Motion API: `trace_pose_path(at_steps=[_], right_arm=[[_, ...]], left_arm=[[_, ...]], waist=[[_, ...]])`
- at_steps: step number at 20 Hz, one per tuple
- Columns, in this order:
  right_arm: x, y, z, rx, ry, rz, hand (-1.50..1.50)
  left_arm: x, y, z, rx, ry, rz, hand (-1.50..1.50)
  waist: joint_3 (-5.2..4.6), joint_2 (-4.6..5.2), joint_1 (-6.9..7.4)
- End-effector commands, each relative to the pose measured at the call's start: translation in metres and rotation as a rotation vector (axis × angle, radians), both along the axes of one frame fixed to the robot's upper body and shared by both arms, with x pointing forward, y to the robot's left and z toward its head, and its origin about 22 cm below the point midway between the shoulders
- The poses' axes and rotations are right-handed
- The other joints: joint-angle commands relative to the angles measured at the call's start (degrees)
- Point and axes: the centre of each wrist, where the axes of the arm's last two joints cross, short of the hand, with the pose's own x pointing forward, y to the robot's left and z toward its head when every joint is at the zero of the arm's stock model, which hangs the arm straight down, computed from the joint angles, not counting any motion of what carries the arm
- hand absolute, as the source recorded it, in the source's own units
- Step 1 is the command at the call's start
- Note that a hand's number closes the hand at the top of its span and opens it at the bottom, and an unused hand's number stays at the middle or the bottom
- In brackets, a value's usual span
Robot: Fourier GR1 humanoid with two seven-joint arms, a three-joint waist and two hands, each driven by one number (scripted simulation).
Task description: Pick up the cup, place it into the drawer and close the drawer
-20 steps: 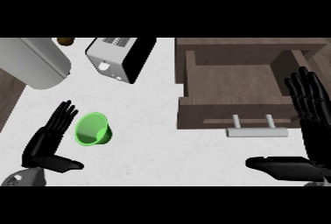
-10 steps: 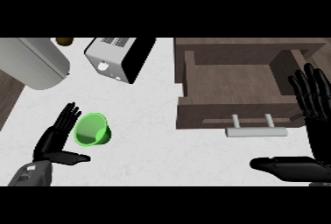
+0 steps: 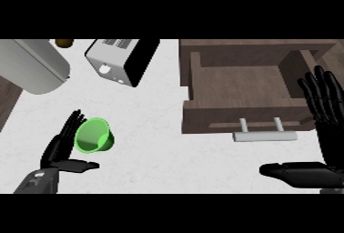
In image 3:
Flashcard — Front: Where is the brown round object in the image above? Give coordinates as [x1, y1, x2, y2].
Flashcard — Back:
[53, 38, 75, 49]

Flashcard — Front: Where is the pale grey rounded appliance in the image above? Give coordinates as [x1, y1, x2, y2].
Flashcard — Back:
[0, 38, 72, 96]

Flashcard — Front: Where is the brown wooden cabinet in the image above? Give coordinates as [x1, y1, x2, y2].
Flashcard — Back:
[177, 38, 344, 89]

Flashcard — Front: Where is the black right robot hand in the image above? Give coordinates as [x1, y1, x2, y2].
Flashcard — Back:
[258, 65, 344, 189]

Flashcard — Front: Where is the green cup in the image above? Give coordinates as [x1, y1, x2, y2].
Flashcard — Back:
[73, 117, 115, 154]

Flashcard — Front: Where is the brown wooden drawer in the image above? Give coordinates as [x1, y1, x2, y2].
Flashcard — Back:
[187, 49, 320, 103]
[180, 97, 317, 135]

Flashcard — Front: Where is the brown wooden drawer front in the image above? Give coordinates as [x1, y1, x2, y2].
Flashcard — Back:
[180, 97, 317, 135]

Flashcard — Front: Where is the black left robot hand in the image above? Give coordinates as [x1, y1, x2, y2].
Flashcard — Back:
[38, 109, 100, 174]

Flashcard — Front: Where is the pale grey drawer handle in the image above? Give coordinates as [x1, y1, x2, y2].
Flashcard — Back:
[231, 116, 298, 143]

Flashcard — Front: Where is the white and black toaster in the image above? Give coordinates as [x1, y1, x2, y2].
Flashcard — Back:
[82, 38, 161, 88]

